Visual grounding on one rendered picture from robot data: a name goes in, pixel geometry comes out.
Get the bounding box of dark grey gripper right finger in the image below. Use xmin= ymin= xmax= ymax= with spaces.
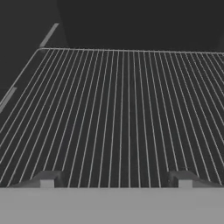
xmin=166 ymin=170 xmax=222 ymax=189

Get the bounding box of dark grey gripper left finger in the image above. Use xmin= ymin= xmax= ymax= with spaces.
xmin=10 ymin=170 xmax=65 ymax=189

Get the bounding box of silver wire oven rack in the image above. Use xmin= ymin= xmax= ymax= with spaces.
xmin=0 ymin=47 xmax=224 ymax=189

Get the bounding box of dark grey toaster oven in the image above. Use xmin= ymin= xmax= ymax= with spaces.
xmin=0 ymin=0 xmax=224 ymax=123

